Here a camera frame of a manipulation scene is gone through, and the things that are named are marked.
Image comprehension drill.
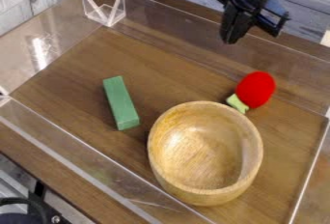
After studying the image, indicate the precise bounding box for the wooden bowl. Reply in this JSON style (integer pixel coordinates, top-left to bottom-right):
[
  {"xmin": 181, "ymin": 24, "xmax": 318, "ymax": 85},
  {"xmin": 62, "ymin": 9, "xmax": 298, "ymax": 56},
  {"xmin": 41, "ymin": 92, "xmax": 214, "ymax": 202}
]
[{"xmin": 147, "ymin": 100, "xmax": 265, "ymax": 207}]

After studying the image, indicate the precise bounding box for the black clamp with cable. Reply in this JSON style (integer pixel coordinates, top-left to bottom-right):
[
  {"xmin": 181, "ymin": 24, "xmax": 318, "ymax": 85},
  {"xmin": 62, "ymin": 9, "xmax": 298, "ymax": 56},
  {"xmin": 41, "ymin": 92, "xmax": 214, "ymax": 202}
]
[{"xmin": 0, "ymin": 183, "xmax": 73, "ymax": 224}]

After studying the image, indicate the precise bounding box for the green rectangular block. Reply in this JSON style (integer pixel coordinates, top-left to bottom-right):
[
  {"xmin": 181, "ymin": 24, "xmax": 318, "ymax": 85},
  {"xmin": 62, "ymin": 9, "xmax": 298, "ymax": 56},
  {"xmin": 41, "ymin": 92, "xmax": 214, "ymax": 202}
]
[{"xmin": 103, "ymin": 76, "xmax": 139, "ymax": 130}]

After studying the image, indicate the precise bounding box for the red plush strawberry toy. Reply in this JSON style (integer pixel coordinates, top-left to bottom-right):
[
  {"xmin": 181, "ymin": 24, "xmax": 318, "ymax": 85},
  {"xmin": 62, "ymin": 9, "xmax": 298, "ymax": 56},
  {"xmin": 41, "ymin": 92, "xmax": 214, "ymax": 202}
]
[{"xmin": 226, "ymin": 71, "xmax": 276, "ymax": 114}]

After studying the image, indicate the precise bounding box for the clear acrylic corner bracket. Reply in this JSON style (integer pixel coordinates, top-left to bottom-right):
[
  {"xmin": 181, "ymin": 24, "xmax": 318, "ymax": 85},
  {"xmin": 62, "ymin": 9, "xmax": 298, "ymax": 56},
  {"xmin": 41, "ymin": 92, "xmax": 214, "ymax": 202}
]
[{"xmin": 82, "ymin": 0, "xmax": 127, "ymax": 27}]

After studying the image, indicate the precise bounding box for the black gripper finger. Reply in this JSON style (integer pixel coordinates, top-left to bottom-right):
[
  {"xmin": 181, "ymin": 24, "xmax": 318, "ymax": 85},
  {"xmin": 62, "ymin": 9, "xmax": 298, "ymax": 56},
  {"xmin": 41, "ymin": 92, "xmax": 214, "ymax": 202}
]
[
  {"xmin": 221, "ymin": 2, "xmax": 238, "ymax": 42},
  {"xmin": 228, "ymin": 10, "xmax": 254, "ymax": 44}
]

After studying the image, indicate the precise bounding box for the clear acrylic tray wall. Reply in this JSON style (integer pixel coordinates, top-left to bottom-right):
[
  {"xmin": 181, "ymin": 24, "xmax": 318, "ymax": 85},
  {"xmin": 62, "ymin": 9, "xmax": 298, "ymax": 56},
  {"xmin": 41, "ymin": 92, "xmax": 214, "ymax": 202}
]
[{"xmin": 0, "ymin": 0, "xmax": 330, "ymax": 224}]

